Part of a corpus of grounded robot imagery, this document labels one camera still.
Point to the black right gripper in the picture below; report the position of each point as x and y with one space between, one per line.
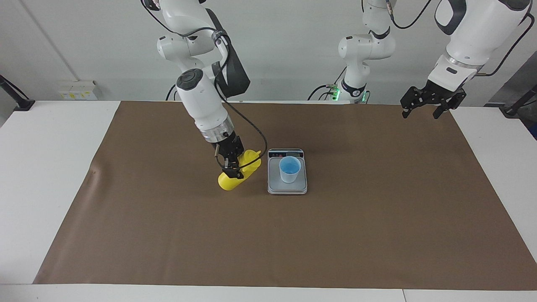
228 147

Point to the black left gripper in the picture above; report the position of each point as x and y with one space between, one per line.
438 93

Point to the yellow squeeze bottle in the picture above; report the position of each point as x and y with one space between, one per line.
249 161

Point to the light blue paper cup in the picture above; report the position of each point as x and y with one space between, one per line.
290 172

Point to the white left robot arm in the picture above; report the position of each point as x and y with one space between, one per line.
478 33

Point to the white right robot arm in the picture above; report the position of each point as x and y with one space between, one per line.
201 100

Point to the silver digital kitchen scale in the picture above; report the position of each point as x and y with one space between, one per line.
275 184

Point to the black clamp stand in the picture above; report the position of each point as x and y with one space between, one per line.
19 100
520 102

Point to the brown paper mat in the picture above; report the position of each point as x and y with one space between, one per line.
293 243

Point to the white wall socket strip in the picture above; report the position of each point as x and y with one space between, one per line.
77 90

